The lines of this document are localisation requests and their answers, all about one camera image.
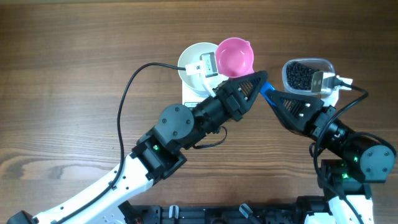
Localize pink scoop with blue handle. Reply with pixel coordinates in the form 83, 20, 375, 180
215, 37, 274, 104

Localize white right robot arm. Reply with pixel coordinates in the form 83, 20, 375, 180
261, 89, 397, 223

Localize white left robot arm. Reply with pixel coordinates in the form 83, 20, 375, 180
7, 71, 268, 223

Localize white digital kitchen scale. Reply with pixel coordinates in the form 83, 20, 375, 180
182, 83, 206, 108

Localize white bowl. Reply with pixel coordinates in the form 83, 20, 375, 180
178, 42, 228, 97

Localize black beans in container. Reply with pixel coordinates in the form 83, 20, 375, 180
286, 62, 320, 90

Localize clear plastic bean container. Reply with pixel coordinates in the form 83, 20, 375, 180
282, 58, 336, 97

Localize black right camera cable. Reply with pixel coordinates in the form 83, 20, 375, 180
309, 77, 397, 224

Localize black camera cable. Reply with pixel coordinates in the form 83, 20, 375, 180
49, 62, 187, 224
309, 77, 397, 224

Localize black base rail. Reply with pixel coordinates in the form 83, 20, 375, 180
119, 196, 336, 224

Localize black left camera cable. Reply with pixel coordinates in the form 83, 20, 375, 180
49, 62, 187, 224

